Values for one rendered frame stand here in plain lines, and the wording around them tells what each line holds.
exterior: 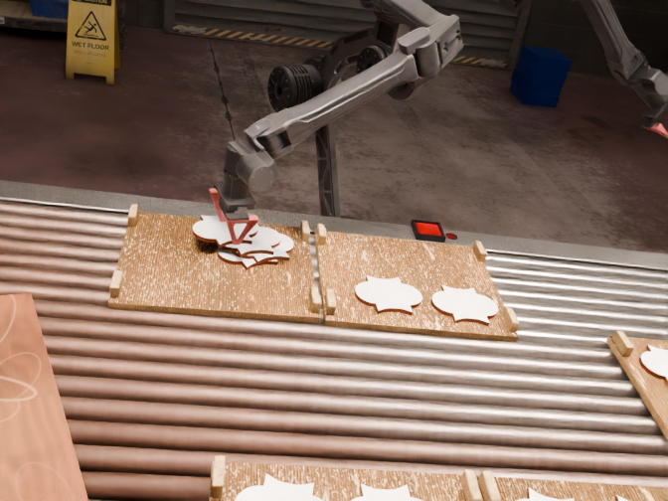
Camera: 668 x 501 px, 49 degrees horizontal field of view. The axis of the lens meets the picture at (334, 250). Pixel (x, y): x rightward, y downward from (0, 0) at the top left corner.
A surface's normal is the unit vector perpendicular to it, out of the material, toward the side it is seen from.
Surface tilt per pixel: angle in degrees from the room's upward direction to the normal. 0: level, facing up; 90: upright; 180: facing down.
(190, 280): 0
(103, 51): 77
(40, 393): 0
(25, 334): 0
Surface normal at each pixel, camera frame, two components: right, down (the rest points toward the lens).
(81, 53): 0.18, 0.36
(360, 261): 0.18, -0.83
